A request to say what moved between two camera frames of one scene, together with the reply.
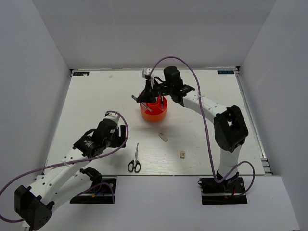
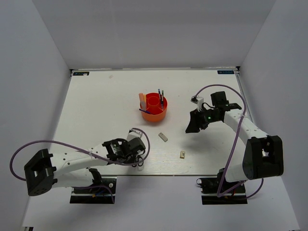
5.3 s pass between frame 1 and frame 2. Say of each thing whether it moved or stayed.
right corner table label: stayed
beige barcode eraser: stayed
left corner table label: stayed
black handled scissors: moved
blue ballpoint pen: moved
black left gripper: moved
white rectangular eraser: stayed
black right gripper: moved
